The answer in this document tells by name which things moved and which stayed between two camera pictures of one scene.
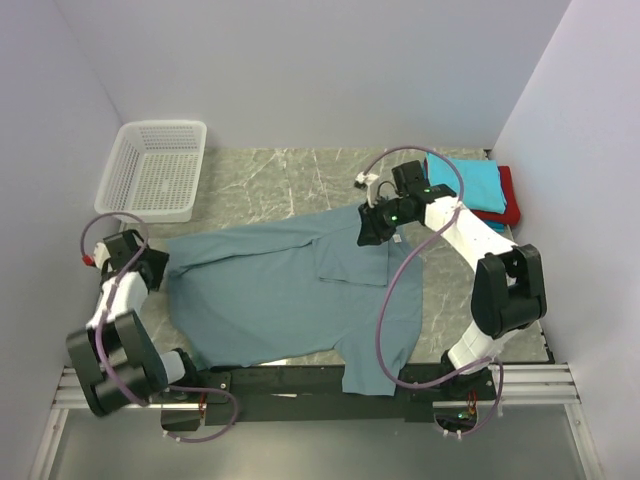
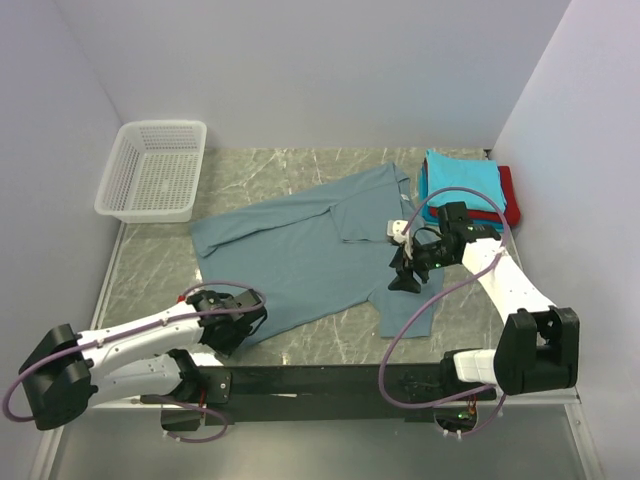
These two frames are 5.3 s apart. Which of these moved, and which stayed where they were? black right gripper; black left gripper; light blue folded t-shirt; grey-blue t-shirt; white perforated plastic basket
Moved: black left gripper; grey-blue t-shirt; black right gripper
Stayed: light blue folded t-shirt; white perforated plastic basket
